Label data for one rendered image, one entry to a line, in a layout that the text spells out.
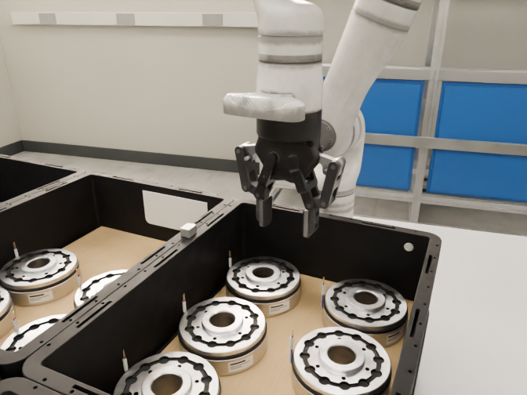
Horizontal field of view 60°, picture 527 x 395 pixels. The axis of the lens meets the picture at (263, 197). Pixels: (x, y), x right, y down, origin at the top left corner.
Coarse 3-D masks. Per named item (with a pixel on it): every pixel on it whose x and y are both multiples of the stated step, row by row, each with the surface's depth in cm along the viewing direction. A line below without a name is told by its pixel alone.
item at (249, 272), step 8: (256, 264) 64; (264, 264) 64; (272, 264) 64; (248, 272) 62; (272, 272) 63; (280, 272) 62; (248, 280) 61; (256, 280) 60; (264, 280) 60; (272, 280) 60
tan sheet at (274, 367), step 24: (312, 288) 65; (288, 312) 60; (312, 312) 60; (408, 312) 60; (288, 336) 56; (264, 360) 52; (288, 360) 52; (240, 384) 48; (264, 384) 48; (288, 384) 48
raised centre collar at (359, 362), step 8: (328, 344) 49; (336, 344) 49; (344, 344) 49; (352, 344) 49; (320, 352) 48; (328, 352) 48; (352, 352) 48; (360, 352) 48; (320, 360) 47; (328, 360) 47; (360, 360) 47; (328, 368) 46; (336, 368) 46; (344, 368) 46; (352, 368) 46; (360, 368) 46
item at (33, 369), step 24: (216, 216) 64; (336, 216) 64; (192, 240) 57; (432, 240) 57; (168, 264) 53; (432, 264) 52; (120, 288) 47; (432, 288) 48; (96, 312) 44; (72, 336) 41; (408, 336) 41; (48, 360) 38; (408, 360) 38; (48, 384) 35; (72, 384) 35; (408, 384) 35
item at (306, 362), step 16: (304, 336) 51; (320, 336) 51; (336, 336) 51; (352, 336) 51; (368, 336) 51; (304, 352) 49; (368, 352) 48; (384, 352) 48; (304, 368) 47; (320, 368) 46; (368, 368) 46; (384, 368) 46; (320, 384) 44; (336, 384) 45; (352, 384) 44; (368, 384) 45; (384, 384) 45
